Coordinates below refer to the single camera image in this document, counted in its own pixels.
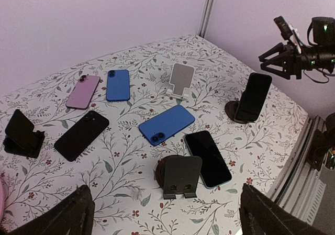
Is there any white silver stand right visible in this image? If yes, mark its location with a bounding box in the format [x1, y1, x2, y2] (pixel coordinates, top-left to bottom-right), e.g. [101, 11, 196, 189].
[166, 63, 195, 100]

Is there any black phone face down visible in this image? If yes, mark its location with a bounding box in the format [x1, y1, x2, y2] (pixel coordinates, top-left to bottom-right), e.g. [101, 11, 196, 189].
[54, 110, 109, 162]

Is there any right aluminium frame post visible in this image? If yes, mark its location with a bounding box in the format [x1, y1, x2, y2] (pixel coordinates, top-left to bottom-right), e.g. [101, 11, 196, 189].
[197, 0, 215, 38]

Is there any black folding phone stand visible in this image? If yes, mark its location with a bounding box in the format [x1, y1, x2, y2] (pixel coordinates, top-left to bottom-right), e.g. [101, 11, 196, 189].
[3, 109, 45, 159]

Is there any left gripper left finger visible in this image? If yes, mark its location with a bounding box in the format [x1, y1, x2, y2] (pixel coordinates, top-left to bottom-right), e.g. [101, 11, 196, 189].
[9, 185, 95, 234]

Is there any pink phone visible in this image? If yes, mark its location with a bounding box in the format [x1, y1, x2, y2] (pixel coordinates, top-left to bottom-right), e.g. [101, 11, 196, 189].
[65, 75, 101, 110]

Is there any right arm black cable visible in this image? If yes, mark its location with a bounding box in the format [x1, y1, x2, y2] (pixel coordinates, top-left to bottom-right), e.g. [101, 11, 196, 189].
[293, 23, 335, 84]

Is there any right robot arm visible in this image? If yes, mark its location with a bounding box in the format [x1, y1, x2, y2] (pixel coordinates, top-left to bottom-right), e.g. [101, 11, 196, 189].
[259, 16, 334, 84]

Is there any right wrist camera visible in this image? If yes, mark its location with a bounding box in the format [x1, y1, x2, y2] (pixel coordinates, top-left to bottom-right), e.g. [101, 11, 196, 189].
[273, 16, 302, 54]

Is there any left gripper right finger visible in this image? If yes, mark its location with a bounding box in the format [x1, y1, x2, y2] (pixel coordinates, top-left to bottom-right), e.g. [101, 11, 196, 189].
[239, 183, 334, 234]

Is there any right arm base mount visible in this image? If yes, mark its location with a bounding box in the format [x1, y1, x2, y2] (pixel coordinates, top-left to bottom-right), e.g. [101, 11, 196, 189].
[307, 113, 334, 171]

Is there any pink round dish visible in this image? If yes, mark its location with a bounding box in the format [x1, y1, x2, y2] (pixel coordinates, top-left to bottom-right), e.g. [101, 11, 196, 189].
[0, 182, 5, 219]

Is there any floral table mat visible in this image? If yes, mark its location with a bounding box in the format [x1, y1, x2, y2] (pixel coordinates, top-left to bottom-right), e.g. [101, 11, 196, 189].
[1, 36, 308, 234]

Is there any black phone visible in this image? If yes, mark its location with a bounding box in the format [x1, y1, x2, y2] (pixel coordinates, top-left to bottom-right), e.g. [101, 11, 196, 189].
[239, 73, 272, 117]

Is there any blue phone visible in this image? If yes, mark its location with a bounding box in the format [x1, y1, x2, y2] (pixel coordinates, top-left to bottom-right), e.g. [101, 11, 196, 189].
[106, 70, 130, 102]
[139, 105, 195, 146]

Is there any blue phone centre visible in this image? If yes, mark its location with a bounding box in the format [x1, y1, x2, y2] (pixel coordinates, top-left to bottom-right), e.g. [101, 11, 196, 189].
[139, 105, 195, 146]

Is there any wooden round base stand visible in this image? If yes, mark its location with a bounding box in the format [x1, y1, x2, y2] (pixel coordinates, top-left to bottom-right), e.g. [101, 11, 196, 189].
[225, 101, 258, 124]

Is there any dark round base stand centre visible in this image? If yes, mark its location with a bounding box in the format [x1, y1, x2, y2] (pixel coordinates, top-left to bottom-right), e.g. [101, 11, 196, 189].
[154, 155, 202, 200]

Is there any blue phone far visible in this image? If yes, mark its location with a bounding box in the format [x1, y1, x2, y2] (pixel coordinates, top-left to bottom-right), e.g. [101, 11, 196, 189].
[106, 70, 130, 102]

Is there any teal phone dark screen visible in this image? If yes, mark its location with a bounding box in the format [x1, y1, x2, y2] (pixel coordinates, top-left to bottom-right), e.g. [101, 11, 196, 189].
[184, 130, 232, 189]

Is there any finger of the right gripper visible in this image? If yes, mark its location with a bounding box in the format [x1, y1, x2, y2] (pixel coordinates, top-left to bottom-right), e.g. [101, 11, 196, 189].
[260, 60, 291, 80]
[259, 42, 286, 62]

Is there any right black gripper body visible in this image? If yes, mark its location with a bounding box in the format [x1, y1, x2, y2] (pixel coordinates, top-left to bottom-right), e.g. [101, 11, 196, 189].
[282, 44, 303, 80]

